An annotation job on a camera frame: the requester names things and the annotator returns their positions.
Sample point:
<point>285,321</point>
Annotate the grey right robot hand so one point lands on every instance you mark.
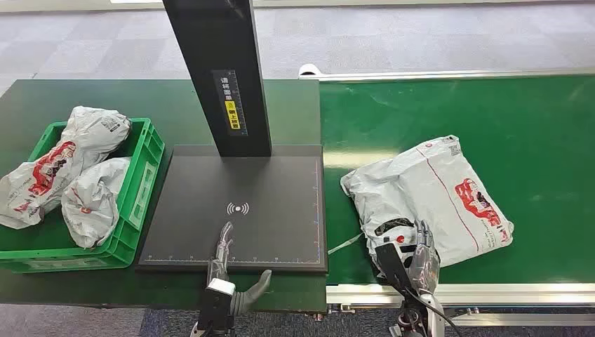
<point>425,270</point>

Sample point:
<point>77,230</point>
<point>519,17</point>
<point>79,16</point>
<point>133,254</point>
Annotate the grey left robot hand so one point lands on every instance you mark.
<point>222,260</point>

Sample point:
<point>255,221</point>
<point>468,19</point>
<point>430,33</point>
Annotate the white red-print mailer package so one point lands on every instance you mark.
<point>432,195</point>
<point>69,153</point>

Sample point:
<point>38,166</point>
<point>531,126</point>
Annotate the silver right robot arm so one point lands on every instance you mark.
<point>430,316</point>

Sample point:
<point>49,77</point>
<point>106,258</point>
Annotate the small white crumpled mailer package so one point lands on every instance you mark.
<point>95,200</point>

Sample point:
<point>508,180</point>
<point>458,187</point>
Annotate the green conveyor belt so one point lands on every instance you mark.
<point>534,130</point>

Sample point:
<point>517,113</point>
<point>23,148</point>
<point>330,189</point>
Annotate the white red-print crumpled mailer package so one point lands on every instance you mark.
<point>69,153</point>

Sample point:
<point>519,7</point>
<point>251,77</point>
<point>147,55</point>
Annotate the white conveyor roller end cap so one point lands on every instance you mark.
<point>309,69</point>

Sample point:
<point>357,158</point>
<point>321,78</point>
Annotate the green plastic crate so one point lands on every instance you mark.
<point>139,186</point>

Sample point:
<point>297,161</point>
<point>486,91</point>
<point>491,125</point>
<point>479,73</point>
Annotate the dark green table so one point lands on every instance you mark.
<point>176,111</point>

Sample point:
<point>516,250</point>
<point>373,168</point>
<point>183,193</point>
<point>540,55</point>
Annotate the black yellow column label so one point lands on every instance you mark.
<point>231,104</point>

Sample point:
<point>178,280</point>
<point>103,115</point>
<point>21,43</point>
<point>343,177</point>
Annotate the black scanner column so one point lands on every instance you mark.
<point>218,42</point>

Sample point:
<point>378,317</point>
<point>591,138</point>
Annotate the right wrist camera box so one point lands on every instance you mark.
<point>392,265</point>

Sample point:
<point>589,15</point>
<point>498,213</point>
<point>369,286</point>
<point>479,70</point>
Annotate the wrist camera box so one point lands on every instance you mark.
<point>392,265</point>
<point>214,307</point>

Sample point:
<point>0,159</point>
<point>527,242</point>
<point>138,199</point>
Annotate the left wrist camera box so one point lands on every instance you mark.
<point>214,307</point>

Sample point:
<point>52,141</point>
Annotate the black scanner base plate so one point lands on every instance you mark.
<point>274,223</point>

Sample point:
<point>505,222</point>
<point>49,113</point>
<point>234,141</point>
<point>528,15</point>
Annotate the aluminium conveyor side frame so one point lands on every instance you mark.
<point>511,294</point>

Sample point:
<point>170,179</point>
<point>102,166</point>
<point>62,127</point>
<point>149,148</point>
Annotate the aluminium conveyor edge rail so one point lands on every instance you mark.
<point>441,74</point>

